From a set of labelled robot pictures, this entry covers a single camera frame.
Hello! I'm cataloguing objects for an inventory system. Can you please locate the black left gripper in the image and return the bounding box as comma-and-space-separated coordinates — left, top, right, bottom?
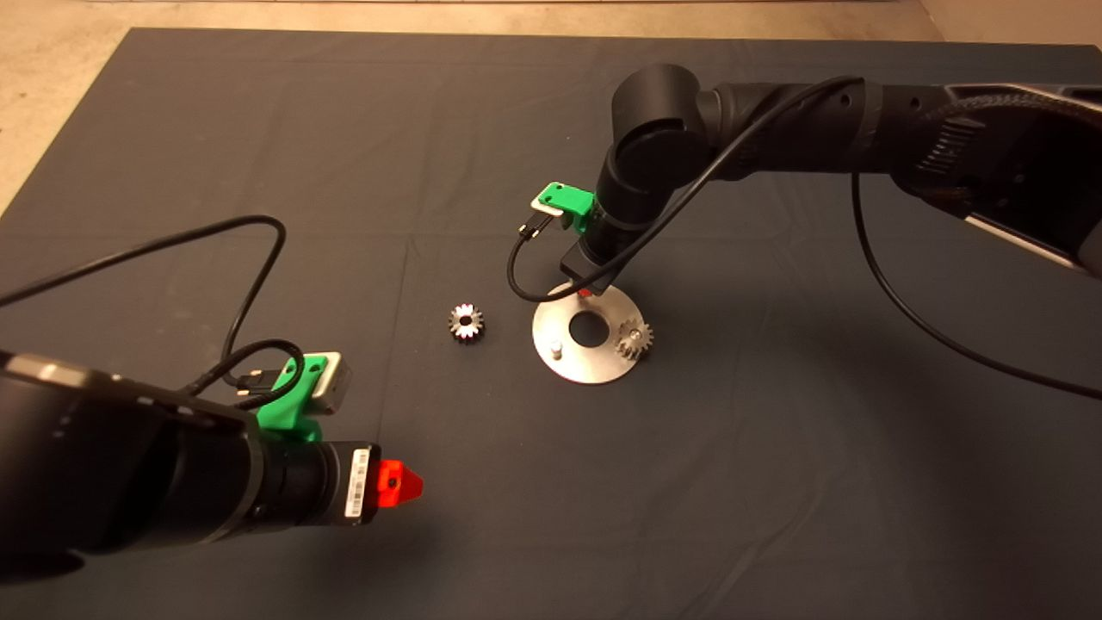
320, 442, 424, 528

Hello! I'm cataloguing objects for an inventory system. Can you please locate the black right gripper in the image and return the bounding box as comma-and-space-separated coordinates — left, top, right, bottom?
560, 239, 629, 299

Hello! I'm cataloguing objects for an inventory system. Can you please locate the small steel planetary gear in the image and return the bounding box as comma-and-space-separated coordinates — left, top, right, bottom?
448, 303, 486, 344
614, 317, 655, 363

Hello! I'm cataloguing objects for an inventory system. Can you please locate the round metal carrier plate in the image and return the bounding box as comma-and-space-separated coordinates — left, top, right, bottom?
531, 280, 646, 386

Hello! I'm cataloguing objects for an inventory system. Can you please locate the dark grey table cloth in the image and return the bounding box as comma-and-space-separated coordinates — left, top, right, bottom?
0, 28, 1102, 620

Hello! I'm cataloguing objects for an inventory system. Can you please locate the black right camera cable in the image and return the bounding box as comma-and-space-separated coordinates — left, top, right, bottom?
506, 76, 1102, 402

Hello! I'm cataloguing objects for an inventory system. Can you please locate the black camera cable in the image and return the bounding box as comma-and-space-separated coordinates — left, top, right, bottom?
0, 215, 306, 410
506, 76, 1102, 402

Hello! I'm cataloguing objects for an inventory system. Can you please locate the green right camera mount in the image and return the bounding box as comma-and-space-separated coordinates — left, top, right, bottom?
538, 182, 597, 233

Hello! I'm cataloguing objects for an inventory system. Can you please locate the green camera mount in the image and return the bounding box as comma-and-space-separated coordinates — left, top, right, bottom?
257, 353, 331, 443
538, 182, 597, 233

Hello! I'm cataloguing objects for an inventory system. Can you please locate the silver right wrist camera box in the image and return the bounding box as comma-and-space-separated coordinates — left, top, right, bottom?
531, 196, 573, 230

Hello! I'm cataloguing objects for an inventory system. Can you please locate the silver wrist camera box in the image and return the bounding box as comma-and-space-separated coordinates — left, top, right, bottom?
531, 196, 573, 230
306, 351, 352, 417

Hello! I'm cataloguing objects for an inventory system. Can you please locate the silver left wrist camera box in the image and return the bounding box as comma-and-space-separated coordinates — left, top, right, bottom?
306, 351, 352, 417

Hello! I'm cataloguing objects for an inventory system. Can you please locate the green left camera mount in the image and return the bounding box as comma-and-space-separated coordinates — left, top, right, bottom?
257, 353, 331, 443

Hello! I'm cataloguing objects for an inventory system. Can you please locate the black left camera cable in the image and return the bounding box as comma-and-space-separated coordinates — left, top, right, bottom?
0, 215, 306, 410

